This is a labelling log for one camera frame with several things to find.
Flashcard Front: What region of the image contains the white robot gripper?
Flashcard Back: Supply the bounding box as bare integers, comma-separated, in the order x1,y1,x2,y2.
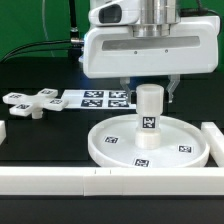
83,16,220,104

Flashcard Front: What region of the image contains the white round table top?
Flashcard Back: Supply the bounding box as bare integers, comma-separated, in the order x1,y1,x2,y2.
88,114,210,168

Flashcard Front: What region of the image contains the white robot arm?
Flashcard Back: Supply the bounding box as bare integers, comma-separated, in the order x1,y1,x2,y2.
83,0,222,93

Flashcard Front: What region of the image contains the white marker plate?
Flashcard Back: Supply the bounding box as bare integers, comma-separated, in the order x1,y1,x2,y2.
62,90,136,110

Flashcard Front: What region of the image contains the white right fence bar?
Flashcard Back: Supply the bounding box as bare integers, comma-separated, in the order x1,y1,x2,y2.
201,122,224,168

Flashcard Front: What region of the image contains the white fence bar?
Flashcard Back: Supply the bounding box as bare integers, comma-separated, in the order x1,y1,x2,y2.
0,120,6,145
0,167,224,196
201,122,224,168

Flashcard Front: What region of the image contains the white cross-shaped table base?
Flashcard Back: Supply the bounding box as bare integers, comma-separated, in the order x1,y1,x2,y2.
3,88,69,119

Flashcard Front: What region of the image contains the white left fence bar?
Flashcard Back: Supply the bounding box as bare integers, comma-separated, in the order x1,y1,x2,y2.
0,120,6,145

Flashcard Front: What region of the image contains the white front fence bar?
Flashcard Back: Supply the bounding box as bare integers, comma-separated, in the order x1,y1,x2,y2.
0,167,224,196

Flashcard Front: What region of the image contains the black vertical cable connector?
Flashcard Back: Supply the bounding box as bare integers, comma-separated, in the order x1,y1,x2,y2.
68,0,79,38

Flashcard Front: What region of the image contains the white thin cable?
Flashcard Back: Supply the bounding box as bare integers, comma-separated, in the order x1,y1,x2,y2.
41,0,56,58

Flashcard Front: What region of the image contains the black cable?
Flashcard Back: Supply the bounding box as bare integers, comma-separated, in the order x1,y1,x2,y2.
0,39,84,64

